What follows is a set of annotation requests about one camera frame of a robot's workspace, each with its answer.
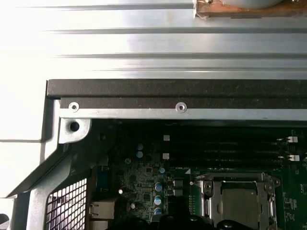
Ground metal rear port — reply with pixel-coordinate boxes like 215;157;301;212
90;200;116;220

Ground black open PC case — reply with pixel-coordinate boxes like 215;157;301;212
0;78;307;230

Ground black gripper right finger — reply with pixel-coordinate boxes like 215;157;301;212
179;195;261;230

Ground green motherboard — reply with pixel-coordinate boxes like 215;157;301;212
95;121;307;230

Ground brown square base plate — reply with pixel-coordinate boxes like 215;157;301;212
193;0;307;19

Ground CPU socket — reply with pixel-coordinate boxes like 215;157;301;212
193;172;282;230

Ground silver CPU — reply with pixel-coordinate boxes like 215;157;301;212
221;183;259;222

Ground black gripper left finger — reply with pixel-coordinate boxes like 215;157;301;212
130;195;180;230

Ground RAM slot black clips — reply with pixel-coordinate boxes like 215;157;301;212
167;161;291;170
167;143;291;153

